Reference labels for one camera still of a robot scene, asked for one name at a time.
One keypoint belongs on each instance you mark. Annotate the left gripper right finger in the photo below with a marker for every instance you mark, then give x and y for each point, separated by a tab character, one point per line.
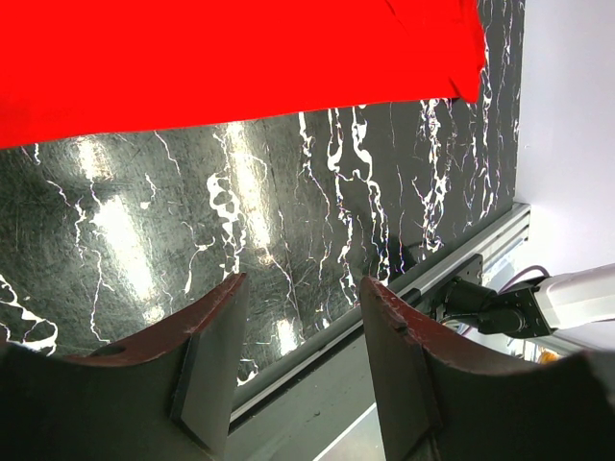
441	396

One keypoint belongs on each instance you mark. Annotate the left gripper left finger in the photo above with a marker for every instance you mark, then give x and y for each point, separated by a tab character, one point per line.
164	393

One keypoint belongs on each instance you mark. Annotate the red t shirt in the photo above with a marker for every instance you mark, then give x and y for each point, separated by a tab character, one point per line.
72	68

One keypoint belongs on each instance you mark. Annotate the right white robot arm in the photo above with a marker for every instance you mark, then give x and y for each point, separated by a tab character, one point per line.
536	307

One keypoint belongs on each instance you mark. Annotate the front aluminium rail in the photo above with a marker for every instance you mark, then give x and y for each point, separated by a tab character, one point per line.
491	243

